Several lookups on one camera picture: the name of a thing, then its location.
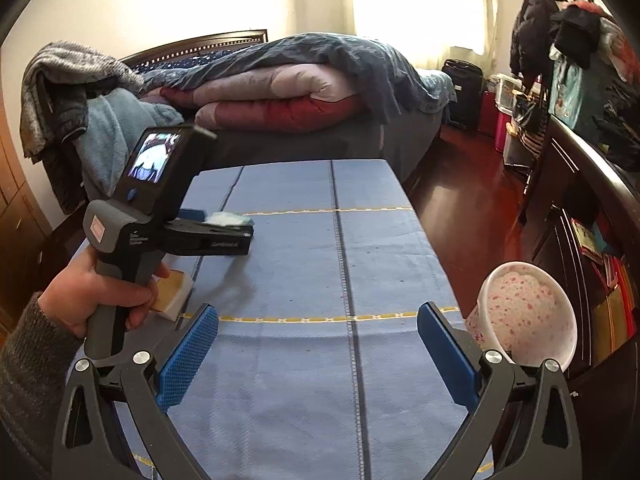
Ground black hanging garment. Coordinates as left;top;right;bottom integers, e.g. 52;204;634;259
549;6;602;69

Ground white window curtain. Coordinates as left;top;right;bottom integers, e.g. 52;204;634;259
349;0;502;67

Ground black suitcase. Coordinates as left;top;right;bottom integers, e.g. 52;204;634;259
441;58;484;132

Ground grey knitted blanket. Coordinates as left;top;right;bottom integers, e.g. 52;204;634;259
20;41;147;162

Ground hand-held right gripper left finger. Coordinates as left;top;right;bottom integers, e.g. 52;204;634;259
51;303;220;480

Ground teal printed bag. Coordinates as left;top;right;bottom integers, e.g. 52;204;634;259
547;56;584;122

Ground person's left forearm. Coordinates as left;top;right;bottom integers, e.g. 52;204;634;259
0;291;87;480

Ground black coats on rack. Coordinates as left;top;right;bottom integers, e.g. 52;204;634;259
509;0;559;82

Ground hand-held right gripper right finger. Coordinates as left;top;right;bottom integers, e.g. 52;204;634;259
416;302;584;480

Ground pink red folded quilt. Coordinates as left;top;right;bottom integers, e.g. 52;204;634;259
149;64;372;134

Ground light blue fleece blanket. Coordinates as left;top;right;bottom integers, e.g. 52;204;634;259
74;91;187;202

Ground striped bag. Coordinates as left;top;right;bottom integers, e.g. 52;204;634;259
511;89;549;162

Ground dark wooden dresser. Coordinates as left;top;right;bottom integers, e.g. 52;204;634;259
519;110;640;378

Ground dark jacket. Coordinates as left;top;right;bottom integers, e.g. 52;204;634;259
41;82;92;217

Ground blue stitched tablecloth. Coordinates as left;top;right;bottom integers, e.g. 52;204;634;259
65;158;497;480

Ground white clear storage box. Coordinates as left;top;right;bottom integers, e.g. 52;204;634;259
494;72;522;112

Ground white teal packet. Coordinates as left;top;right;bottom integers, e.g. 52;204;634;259
204;211;255;229

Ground blue duvet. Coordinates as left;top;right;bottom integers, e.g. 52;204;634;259
140;34;457;127

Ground red orange clothes pile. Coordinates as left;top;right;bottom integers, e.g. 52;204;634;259
575;1;632;82

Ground person's left hand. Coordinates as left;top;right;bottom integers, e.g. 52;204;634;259
37;248;171;339

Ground blue star print pillow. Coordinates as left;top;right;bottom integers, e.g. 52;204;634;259
134;51;253;75

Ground dark wooden headboard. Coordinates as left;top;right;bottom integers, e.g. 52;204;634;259
119;29;269;70

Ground pink storage box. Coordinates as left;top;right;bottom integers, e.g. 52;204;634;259
494;109;512;152

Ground black folded clothes stack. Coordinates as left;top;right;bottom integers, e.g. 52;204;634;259
591;100;640;172

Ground brown wooden cabinet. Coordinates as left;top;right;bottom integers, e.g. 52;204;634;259
0;95;53;321

